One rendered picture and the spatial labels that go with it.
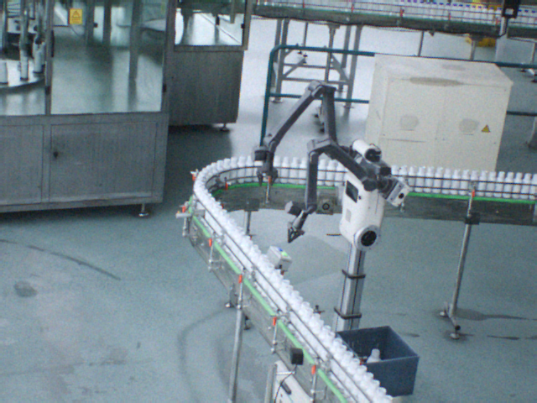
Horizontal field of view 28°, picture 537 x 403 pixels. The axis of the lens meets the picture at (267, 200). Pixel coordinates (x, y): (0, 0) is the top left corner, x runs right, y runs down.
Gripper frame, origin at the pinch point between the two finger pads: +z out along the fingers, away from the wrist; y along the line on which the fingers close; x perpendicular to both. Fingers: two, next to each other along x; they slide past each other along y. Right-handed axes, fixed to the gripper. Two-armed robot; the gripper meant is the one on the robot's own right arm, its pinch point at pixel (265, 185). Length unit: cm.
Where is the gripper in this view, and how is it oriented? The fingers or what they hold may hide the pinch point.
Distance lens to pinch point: 593.8
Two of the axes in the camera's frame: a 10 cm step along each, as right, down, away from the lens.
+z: -1.0, 9.2, 3.8
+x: 3.9, 3.9, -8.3
